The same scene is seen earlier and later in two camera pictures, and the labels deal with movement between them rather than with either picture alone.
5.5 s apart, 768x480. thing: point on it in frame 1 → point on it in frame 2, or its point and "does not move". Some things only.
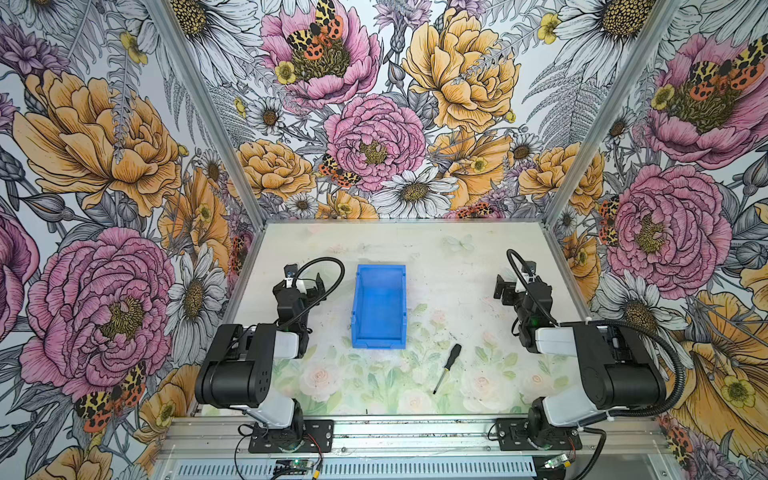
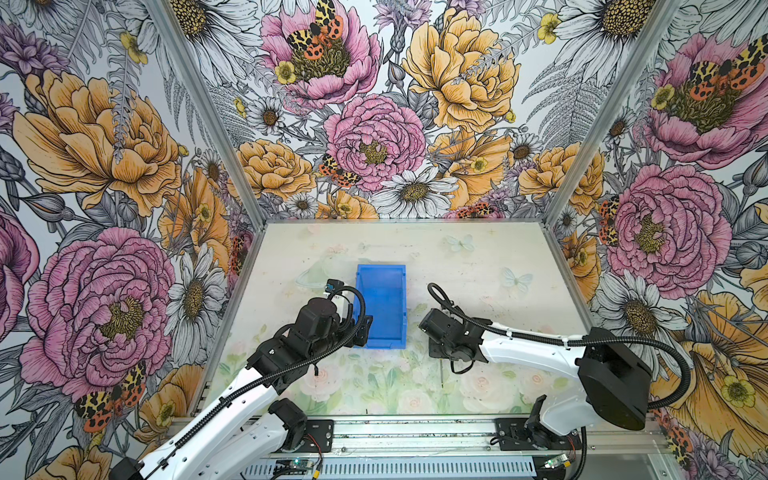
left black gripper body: (312, 295) → (345, 331)
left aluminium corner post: (246, 184) does not move
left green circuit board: (293, 467) does not move
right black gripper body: (511, 297) → (441, 350)
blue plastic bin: (379, 315) does not move
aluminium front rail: (228, 440) does not move
